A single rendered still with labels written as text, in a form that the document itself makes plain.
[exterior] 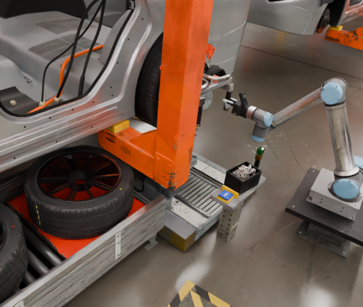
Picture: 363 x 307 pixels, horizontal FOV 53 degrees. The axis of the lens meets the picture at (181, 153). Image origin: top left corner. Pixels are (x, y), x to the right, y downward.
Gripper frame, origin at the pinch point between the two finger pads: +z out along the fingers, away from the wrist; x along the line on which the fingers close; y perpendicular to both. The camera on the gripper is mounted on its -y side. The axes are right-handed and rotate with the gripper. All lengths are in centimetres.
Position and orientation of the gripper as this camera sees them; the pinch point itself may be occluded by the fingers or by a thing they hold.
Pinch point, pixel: (225, 98)
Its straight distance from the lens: 264.2
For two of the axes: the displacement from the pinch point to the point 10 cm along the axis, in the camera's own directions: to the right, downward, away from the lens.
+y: -1.0, 8.2, 5.6
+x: 6.4, -3.8, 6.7
